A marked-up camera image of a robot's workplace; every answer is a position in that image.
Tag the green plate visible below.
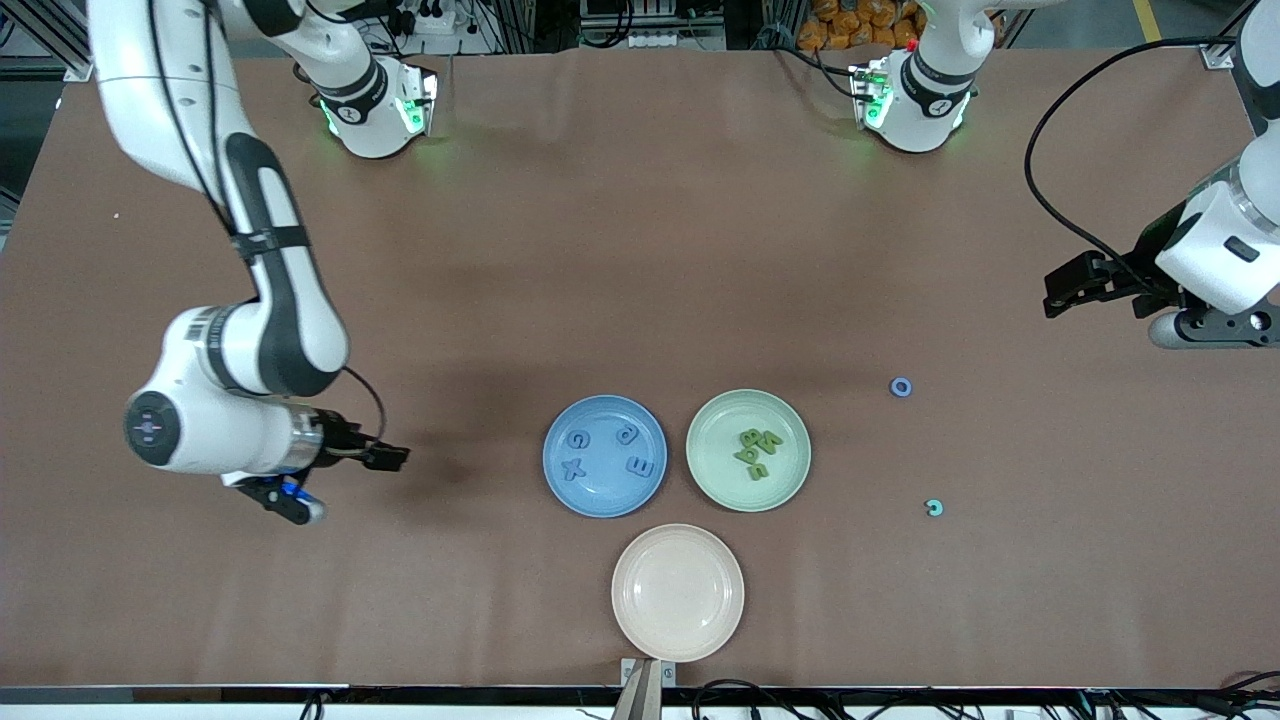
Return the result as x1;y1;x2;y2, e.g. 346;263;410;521
686;389;812;513

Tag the blue plate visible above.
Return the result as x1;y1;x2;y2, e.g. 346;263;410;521
543;395;668;519

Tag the aluminium frame rail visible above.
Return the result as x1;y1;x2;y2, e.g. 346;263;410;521
20;0;96;81
1205;0;1261;69

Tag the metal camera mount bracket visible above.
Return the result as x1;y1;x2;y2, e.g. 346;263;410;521
612;657;677;720

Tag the beige plate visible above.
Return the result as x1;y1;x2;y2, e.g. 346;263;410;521
611;523;746;663

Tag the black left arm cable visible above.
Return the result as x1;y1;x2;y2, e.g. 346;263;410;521
1024;35;1241;281

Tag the orange items pile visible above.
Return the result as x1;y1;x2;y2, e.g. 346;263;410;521
797;0;921;51

